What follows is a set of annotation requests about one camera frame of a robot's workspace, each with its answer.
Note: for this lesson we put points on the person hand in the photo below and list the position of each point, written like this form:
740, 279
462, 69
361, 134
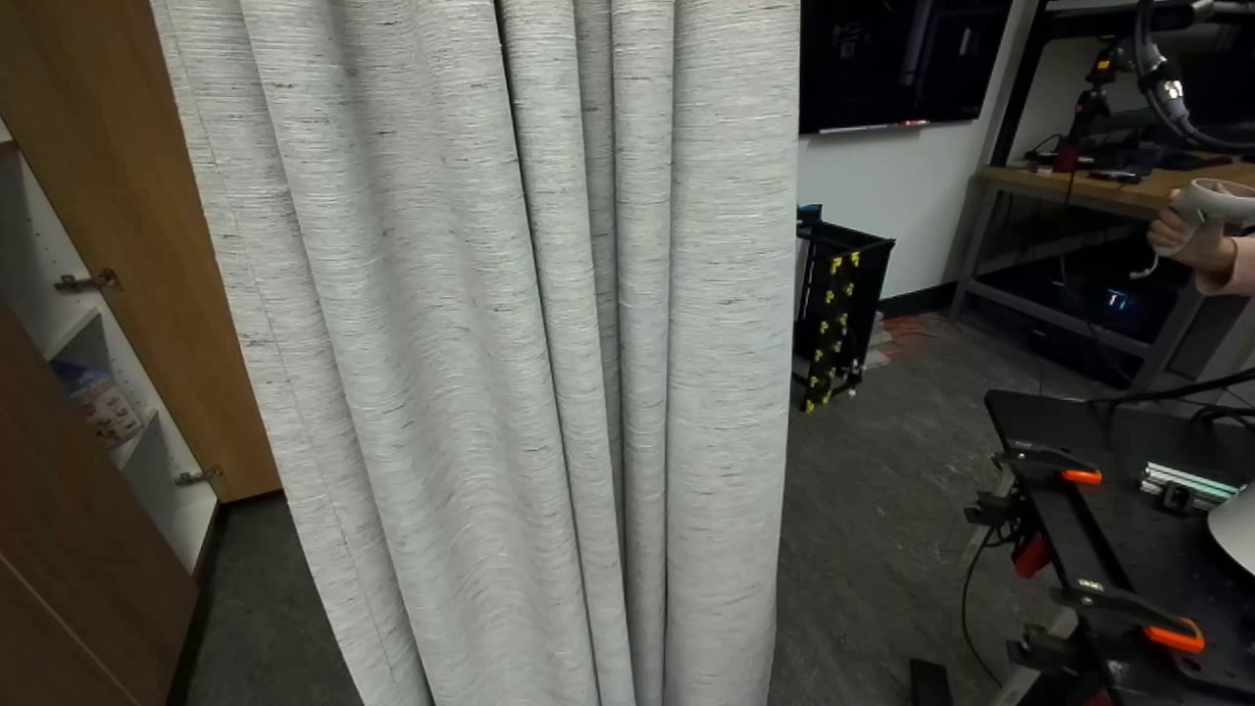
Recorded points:
1201, 248

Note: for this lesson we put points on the light grey fabric curtain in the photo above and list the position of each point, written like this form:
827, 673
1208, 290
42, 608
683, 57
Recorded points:
516, 294

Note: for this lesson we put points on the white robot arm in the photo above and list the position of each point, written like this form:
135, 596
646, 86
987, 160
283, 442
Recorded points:
1233, 527

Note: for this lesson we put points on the white vr controller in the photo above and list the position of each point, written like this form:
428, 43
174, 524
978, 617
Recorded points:
1219, 200

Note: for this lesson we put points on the black crate yellow marks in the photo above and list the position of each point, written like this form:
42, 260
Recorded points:
841, 279

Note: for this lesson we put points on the wooden cabinet door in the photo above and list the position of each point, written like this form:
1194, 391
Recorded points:
89, 98
93, 596

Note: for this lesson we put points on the white cabinet shelf unit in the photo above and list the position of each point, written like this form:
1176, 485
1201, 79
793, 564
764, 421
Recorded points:
78, 329

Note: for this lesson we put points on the lower wooden cabinet door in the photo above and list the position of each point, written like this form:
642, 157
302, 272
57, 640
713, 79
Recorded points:
93, 596

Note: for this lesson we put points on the wooden workbench with metal frame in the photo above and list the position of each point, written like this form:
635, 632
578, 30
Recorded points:
1011, 179

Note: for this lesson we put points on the upper orange handled clamp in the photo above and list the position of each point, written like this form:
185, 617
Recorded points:
1054, 469

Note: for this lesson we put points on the orange handled clamp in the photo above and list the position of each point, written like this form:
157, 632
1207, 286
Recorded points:
1123, 617
1054, 469

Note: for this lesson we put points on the lower orange handled clamp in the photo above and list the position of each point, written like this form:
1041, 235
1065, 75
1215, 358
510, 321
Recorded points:
1123, 617

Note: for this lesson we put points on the black wall monitor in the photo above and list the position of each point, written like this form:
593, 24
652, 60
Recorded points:
895, 60

